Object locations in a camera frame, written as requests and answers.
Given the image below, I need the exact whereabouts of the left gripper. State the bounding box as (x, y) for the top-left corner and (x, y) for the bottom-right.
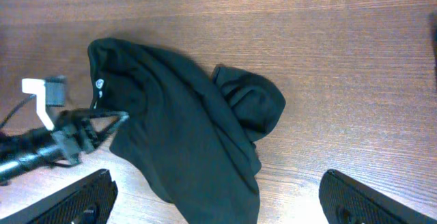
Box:
(51, 109), (129, 165)

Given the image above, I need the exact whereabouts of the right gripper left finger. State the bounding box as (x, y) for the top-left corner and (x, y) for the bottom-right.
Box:
(1, 169), (118, 224)

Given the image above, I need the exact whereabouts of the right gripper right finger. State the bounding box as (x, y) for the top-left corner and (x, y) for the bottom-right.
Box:
(319, 169), (436, 224)

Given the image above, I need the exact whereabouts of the black t-shirt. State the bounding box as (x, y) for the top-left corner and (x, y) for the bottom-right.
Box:
(87, 38), (286, 223)

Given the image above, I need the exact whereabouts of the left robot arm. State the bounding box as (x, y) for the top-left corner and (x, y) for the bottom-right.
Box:
(1, 109), (129, 182)

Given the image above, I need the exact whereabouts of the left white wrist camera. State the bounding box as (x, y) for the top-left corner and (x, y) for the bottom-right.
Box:
(21, 76), (66, 131)

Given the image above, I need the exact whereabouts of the left black camera cable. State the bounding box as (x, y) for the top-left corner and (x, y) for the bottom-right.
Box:
(0, 94), (37, 131)

